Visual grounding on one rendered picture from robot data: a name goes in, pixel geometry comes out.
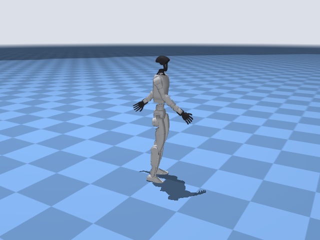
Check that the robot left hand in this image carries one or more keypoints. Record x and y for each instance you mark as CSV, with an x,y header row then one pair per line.
x,y
140,105

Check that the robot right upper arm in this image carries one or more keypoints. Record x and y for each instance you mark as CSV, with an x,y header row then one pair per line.
x,y
159,85

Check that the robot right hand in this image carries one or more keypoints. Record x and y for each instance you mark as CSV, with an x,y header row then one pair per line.
x,y
186,116

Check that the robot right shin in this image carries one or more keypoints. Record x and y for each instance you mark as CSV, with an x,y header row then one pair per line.
x,y
155,160

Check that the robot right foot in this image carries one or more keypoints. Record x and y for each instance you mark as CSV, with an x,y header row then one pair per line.
x,y
155,180

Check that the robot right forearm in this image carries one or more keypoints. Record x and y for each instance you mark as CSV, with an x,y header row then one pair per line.
x,y
171,103

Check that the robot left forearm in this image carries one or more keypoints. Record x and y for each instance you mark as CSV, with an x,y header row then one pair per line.
x,y
149,97

